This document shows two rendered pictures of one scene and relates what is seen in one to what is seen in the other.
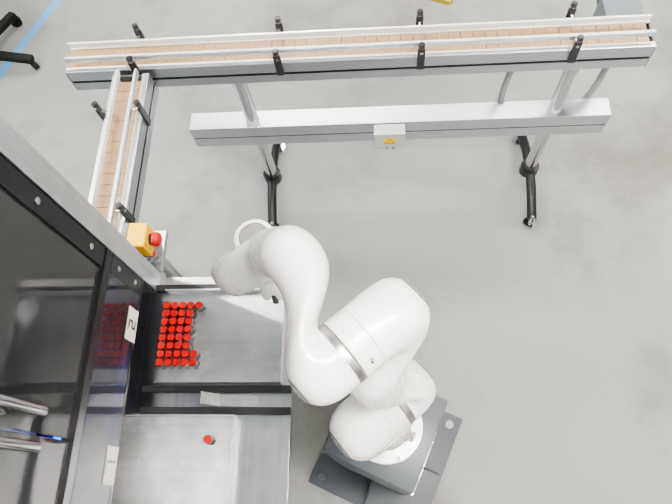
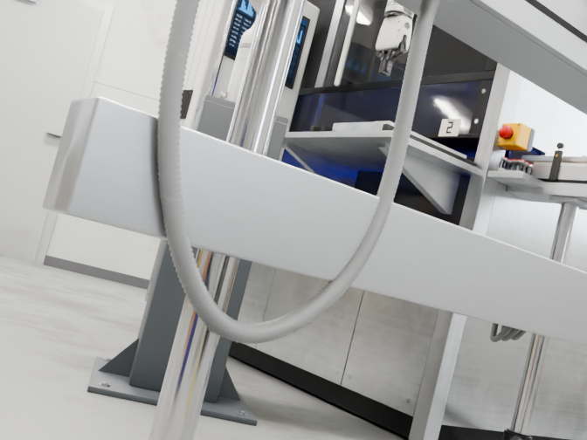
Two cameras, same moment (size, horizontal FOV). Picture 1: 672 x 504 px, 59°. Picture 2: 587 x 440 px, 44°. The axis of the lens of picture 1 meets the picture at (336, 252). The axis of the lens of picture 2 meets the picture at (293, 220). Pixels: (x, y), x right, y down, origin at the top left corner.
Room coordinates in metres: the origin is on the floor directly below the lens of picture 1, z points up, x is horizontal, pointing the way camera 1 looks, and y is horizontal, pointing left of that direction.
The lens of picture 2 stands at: (1.83, -1.49, 0.43)
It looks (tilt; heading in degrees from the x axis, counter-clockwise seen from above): 4 degrees up; 133
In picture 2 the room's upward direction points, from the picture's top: 14 degrees clockwise
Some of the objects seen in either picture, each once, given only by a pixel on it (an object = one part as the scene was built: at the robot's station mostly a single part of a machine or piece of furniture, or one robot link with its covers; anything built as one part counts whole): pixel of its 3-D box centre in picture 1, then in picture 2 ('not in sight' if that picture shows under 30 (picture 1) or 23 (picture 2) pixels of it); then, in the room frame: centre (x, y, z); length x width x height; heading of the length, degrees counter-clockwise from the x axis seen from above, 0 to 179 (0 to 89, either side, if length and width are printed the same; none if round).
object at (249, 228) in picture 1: (258, 250); not in sight; (0.52, 0.16, 1.32); 0.09 x 0.08 x 0.13; 118
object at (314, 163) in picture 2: not in sight; (317, 174); (0.08, 0.47, 0.80); 0.34 x 0.03 x 0.13; 78
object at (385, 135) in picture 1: (389, 135); not in sight; (1.26, -0.29, 0.50); 0.12 x 0.05 x 0.09; 78
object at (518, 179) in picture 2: (141, 252); (518, 180); (0.80, 0.57, 0.87); 0.14 x 0.13 x 0.02; 78
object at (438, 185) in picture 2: not in sight; (416, 180); (0.57, 0.37, 0.80); 0.34 x 0.03 x 0.13; 78
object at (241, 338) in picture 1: (222, 335); (398, 144); (0.48, 0.35, 0.90); 0.34 x 0.26 x 0.04; 78
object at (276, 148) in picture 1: (274, 180); not in sight; (1.43, 0.21, 0.07); 0.50 x 0.08 x 0.14; 168
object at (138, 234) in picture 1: (138, 239); (515, 137); (0.77, 0.53, 1.00); 0.08 x 0.07 x 0.07; 78
